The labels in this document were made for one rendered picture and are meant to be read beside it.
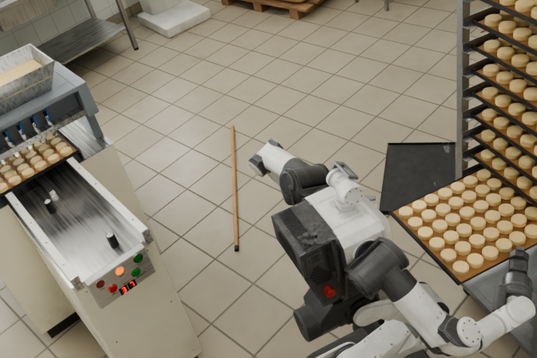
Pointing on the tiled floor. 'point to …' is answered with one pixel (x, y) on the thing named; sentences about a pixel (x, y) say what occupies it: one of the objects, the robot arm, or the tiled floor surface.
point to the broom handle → (234, 191)
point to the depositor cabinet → (37, 302)
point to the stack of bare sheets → (415, 172)
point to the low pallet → (297, 9)
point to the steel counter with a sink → (100, 29)
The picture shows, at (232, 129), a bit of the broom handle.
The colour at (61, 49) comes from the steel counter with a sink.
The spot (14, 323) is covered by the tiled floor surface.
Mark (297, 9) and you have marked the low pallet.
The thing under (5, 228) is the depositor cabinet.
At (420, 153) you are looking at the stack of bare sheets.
